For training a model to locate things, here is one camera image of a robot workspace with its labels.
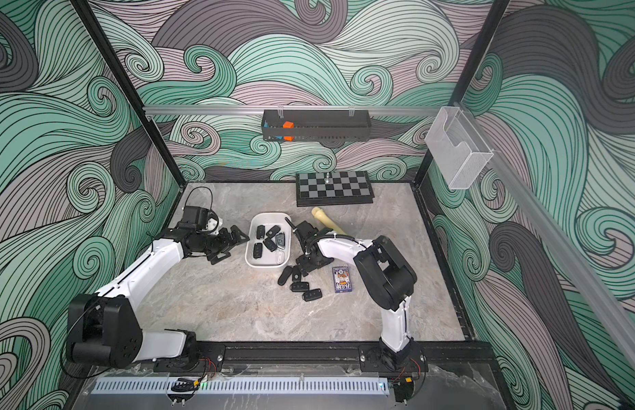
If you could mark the black flip key with ring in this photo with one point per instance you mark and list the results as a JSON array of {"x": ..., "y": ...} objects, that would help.
[{"x": 270, "y": 244}]

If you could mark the right side aluminium rail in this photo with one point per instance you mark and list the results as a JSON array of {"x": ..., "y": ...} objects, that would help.
[{"x": 605, "y": 306}]

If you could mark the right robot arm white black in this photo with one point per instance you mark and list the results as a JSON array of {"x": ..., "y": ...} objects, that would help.
[{"x": 388, "y": 278}]

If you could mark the black silver chessboard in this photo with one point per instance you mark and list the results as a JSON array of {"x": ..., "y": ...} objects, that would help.
[{"x": 347, "y": 188}]

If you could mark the blue playing cards box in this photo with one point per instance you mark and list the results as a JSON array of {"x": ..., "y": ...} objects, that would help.
[{"x": 342, "y": 279}]

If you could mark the white plastic storage box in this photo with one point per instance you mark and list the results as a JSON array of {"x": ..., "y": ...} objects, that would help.
[{"x": 267, "y": 263}]

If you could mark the black three-button key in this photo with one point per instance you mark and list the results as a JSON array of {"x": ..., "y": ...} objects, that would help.
[
  {"x": 312, "y": 295},
  {"x": 300, "y": 287},
  {"x": 257, "y": 251}
]

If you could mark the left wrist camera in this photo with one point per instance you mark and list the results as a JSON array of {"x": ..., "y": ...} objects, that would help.
[{"x": 199, "y": 219}]

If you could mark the cream yellow flashlight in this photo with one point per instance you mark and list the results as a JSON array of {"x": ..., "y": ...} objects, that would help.
[{"x": 320, "y": 215}]

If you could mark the black wall tray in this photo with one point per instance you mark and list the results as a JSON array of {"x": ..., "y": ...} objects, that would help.
[{"x": 320, "y": 125}]

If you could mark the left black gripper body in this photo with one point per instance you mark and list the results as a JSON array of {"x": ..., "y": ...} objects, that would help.
[{"x": 215, "y": 244}]

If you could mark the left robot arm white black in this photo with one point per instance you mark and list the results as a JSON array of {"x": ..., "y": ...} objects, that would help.
[{"x": 103, "y": 329}]

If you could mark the black VW flip key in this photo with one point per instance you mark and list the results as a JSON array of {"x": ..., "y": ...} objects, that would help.
[{"x": 296, "y": 274}]

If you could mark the white perforated cable duct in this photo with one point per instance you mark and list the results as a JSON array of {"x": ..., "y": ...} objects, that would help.
[{"x": 248, "y": 386}]

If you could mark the clear acrylic wall holder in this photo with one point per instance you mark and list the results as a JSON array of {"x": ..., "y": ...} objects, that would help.
[{"x": 458, "y": 147}]

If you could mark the silver black BMW key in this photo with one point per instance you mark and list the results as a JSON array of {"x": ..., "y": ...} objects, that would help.
[{"x": 280, "y": 240}]

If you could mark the black plain key fob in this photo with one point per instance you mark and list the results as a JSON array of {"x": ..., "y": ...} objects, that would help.
[{"x": 285, "y": 275}]

